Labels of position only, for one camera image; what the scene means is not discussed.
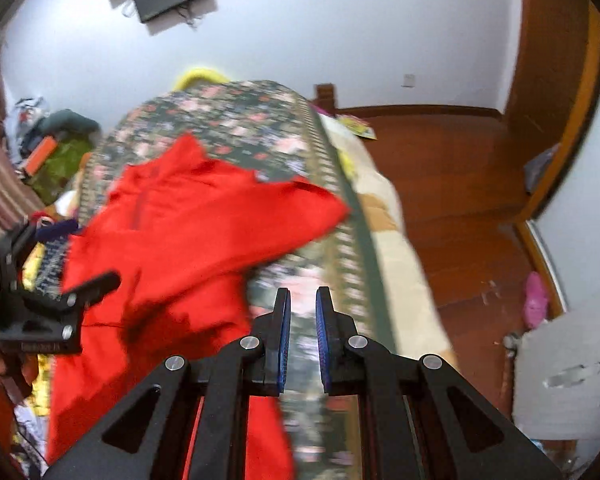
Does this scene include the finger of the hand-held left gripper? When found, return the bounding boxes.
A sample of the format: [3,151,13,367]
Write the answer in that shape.
[60,271,122,309]

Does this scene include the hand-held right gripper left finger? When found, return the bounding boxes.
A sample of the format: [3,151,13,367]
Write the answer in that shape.
[42,287,293,480]

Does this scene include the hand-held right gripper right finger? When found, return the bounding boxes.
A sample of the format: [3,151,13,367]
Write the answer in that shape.
[315,286,563,480]

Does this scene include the red garment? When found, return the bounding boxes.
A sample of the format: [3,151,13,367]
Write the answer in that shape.
[45,132,353,480]

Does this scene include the orange box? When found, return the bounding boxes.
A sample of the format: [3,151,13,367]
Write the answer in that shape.
[22,135,59,174]

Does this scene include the striped pink curtain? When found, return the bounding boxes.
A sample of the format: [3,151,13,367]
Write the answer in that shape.
[0,35,46,231]

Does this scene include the grey pillow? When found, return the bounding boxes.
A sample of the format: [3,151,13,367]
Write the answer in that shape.
[34,108,102,137]

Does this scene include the pile of white bags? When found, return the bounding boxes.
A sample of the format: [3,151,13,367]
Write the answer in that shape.
[4,96,49,137]

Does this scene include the pink slipper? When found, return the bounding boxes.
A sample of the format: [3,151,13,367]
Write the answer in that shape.
[523,272,550,329]

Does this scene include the floral blanket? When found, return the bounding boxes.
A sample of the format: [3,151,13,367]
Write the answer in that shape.
[77,80,398,480]

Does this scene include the yellow pink printed item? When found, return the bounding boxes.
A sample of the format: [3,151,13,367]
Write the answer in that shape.
[337,113,379,140]

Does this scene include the yellow curved object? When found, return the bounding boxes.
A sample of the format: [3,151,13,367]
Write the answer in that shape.
[175,64,232,92]

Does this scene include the grey cloth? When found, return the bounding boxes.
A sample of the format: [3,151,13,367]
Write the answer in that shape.
[524,144,562,194]

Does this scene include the wooden wardrobe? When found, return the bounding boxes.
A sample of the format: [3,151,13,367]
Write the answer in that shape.
[501,0,600,233]

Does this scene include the wooden bed post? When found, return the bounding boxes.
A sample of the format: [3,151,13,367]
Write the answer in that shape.
[314,83,337,112]

